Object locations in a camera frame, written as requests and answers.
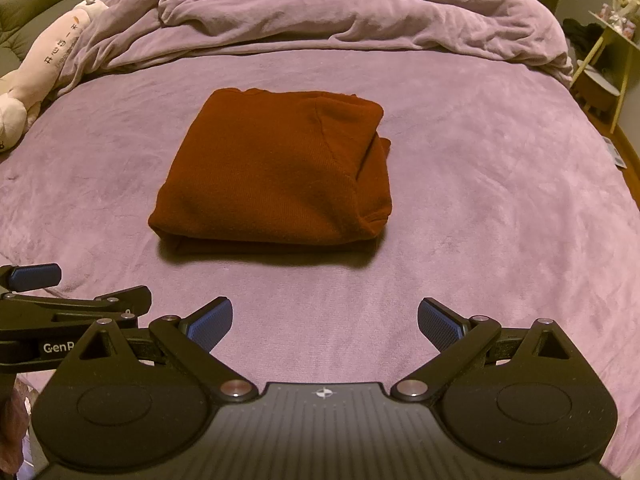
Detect small pink table ornaments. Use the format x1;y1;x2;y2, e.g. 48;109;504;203
597;4;638;36

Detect purple crumpled duvet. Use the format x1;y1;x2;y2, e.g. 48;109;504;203
55;0;573;91

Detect papers on floor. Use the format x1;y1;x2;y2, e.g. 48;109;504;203
600;135;628;168

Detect brown knit cardigan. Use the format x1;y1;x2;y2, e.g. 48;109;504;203
147;87;393;256

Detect purple bed sheet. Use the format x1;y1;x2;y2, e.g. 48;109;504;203
0;45;640;461

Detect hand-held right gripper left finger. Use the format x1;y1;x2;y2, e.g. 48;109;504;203
75;296;258;404

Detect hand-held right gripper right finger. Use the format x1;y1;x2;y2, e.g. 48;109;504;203
390;297;574;402

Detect olive green pillow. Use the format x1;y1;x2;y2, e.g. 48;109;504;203
0;0;118;81

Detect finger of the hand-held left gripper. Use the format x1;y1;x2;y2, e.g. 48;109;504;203
0;286;152;330
0;263;62;292

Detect yellow side table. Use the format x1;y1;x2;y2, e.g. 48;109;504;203
570;10;640;133

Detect black cloth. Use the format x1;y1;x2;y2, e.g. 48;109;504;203
562;17;603;58

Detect white plush toy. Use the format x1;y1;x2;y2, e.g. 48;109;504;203
0;0;110;153

